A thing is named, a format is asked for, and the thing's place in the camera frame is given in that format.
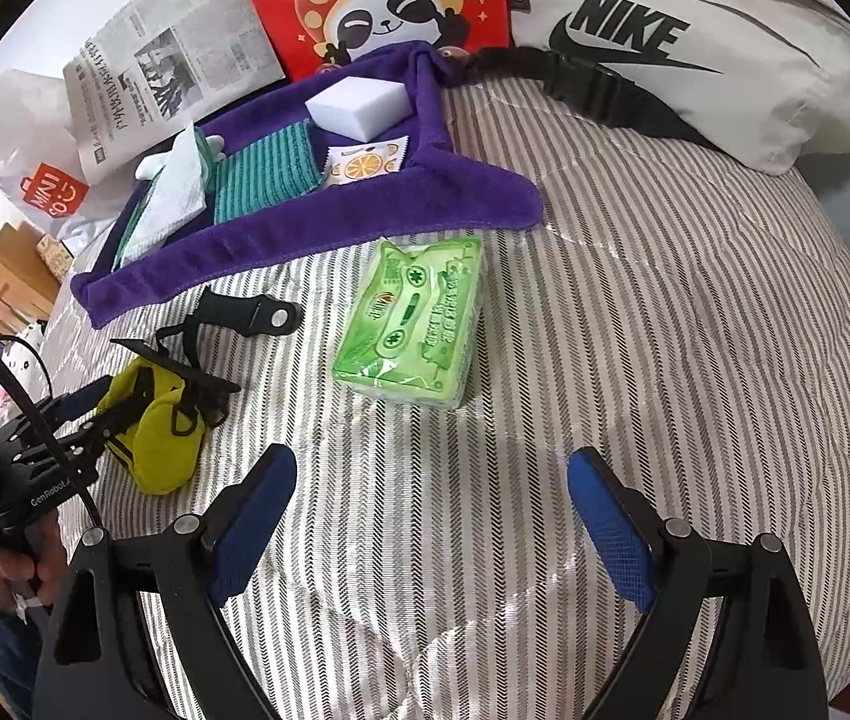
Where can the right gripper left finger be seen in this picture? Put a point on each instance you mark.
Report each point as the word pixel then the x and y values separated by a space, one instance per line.
pixel 97 659

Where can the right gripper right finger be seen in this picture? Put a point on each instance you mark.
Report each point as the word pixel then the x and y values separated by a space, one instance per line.
pixel 764 659

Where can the yellow black pouch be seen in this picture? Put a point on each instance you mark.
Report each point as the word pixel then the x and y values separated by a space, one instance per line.
pixel 155 414

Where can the green tissue pack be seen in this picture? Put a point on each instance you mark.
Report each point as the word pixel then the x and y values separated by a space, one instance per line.
pixel 411 332

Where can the white sponge block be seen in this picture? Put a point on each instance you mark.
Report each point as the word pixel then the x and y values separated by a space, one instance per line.
pixel 360 108

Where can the person's left hand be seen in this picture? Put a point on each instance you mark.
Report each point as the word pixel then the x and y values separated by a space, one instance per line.
pixel 49 569

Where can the white panda plush toy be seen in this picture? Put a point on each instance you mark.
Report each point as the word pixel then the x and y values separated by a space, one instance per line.
pixel 21 353

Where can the wooden headboard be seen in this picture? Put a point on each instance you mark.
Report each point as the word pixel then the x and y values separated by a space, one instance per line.
pixel 28 289

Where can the brown decorated box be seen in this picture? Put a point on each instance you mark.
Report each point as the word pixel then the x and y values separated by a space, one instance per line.
pixel 55 256

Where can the white glove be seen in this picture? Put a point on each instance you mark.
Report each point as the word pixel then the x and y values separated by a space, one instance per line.
pixel 177 183

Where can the white Miniso plastic bag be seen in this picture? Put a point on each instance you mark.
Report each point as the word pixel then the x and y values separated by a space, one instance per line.
pixel 40 172

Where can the teal knitted cloth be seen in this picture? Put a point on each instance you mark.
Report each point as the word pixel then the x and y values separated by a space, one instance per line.
pixel 273 170

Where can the orange fruit sticker sheet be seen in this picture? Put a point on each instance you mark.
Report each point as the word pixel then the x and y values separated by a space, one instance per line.
pixel 355 163

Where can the newspaper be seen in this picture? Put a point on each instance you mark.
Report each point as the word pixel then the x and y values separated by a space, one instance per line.
pixel 158 65

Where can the purple towel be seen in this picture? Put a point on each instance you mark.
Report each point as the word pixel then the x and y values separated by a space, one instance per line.
pixel 436 189

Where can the white Nike waist bag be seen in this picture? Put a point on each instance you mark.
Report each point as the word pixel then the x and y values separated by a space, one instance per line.
pixel 765 81

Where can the black bag strap buckle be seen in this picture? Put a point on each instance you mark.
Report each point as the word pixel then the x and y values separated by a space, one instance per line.
pixel 600 95

